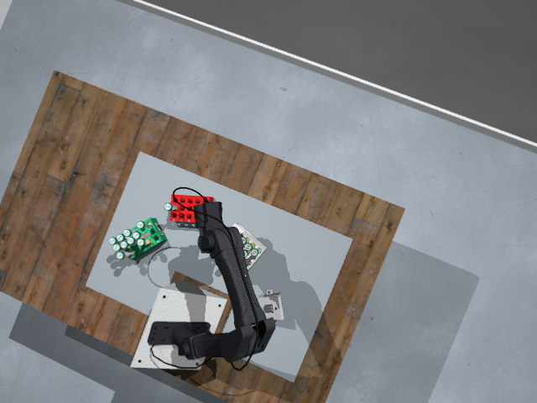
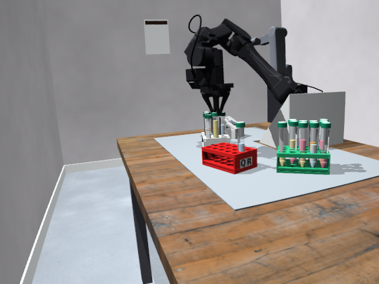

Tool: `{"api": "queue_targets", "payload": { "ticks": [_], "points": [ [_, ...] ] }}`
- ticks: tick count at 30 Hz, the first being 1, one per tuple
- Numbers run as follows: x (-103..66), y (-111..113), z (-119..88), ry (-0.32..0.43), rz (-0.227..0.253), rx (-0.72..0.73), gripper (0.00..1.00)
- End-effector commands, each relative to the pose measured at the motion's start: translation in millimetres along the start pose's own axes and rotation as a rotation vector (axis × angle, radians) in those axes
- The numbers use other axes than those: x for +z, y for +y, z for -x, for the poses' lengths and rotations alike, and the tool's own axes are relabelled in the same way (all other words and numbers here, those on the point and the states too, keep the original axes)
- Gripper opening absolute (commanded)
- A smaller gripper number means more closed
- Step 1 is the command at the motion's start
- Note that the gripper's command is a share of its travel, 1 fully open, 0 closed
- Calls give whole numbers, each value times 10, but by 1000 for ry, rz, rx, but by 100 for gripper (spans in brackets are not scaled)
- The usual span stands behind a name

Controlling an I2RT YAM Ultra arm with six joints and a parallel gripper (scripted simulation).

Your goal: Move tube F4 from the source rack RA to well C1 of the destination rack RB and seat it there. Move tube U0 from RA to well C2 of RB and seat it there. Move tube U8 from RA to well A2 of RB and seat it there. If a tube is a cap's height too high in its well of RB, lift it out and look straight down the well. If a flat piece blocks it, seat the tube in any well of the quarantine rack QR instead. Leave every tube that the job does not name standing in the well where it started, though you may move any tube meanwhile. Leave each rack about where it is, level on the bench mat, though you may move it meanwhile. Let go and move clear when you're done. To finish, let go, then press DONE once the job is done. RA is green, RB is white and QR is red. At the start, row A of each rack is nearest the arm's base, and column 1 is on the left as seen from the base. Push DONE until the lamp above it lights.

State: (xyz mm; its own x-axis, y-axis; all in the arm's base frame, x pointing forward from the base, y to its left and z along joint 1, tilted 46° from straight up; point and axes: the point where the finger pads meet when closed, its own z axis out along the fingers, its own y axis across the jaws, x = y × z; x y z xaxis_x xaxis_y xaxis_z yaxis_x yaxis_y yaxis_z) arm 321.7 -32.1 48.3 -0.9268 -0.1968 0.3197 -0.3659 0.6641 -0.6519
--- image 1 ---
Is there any green test tube rack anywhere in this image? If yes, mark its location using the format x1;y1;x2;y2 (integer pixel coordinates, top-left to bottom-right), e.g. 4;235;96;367
124;218;168;260

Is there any red test tube rack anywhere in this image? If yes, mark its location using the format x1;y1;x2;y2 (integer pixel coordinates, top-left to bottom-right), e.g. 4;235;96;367
169;195;214;222

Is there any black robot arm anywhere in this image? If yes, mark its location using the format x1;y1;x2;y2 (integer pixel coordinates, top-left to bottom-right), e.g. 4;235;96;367
148;212;275;363

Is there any white tube rack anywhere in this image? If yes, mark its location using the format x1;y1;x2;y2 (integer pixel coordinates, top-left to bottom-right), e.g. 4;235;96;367
233;223;267;270

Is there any grey bench mat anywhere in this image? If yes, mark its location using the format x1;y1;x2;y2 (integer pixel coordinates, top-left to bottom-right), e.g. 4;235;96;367
86;151;353;383

